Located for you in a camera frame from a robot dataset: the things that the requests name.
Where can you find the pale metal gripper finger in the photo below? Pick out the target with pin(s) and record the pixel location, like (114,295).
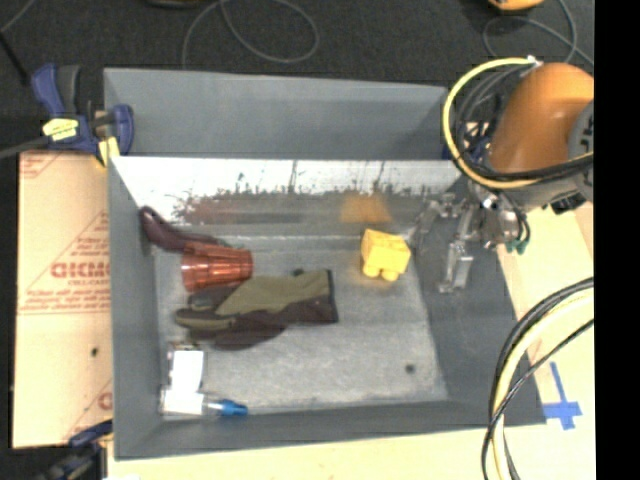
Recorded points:
(431,220)
(457,268)

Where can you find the yellow toy block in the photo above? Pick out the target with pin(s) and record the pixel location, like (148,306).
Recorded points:
(384,255)

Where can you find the grey metal bin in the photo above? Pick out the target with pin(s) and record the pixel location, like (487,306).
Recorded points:
(320,328)

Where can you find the olive and purple glove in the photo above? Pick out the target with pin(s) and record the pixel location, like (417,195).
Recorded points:
(270,305)

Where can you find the red-brown plastic cup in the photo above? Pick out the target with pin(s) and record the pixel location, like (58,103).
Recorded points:
(215,268)

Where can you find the white small box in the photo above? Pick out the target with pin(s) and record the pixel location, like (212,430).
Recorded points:
(187,370)

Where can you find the clear bottle with blue cap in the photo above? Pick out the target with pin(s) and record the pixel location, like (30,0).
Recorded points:
(190,404)

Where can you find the brown cardboard board red print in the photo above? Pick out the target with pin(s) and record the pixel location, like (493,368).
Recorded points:
(60,278)

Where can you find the black cylinder on white bracket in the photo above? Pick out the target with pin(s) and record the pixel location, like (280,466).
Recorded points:
(567,204)

